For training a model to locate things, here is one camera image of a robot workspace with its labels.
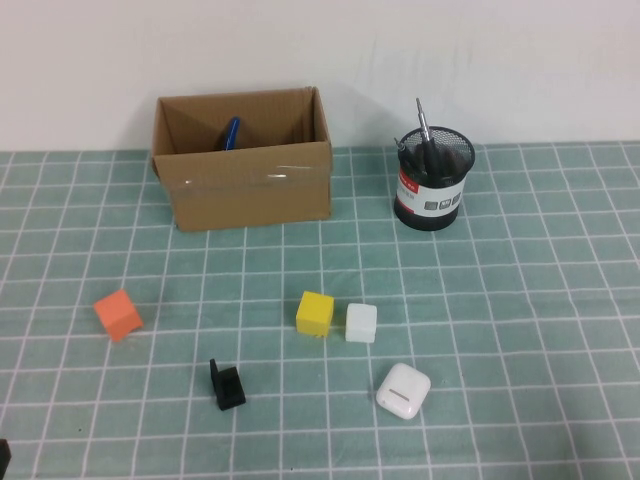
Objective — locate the small precision screwdriver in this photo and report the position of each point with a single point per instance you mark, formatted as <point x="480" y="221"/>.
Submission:
<point x="400" y="145"/>

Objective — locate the orange block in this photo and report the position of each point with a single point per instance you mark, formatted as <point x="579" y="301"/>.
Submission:
<point x="117" y="316"/>

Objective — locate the yellow block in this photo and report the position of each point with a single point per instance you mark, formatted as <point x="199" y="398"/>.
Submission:
<point x="315" y="313"/>

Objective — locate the black mesh pen holder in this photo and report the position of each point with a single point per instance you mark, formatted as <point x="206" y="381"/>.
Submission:
<point x="430" y="211"/>

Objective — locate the black L-shaped bracket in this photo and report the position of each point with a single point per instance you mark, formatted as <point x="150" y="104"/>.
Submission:
<point x="230" y="393"/>

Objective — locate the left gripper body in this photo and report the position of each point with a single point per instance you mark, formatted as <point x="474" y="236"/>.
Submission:
<point x="4" y="451"/>

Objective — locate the open cardboard box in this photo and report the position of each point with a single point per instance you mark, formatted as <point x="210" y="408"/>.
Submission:
<point x="250" y="192"/>

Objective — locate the white earbuds case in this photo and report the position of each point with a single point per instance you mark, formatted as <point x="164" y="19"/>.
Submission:
<point x="402" y="391"/>

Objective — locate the green checked tablecloth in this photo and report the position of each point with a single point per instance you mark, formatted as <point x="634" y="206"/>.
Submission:
<point x="550" y="300"/>

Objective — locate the white block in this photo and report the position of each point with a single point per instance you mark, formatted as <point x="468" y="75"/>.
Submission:
<point x="361" y="323"/>

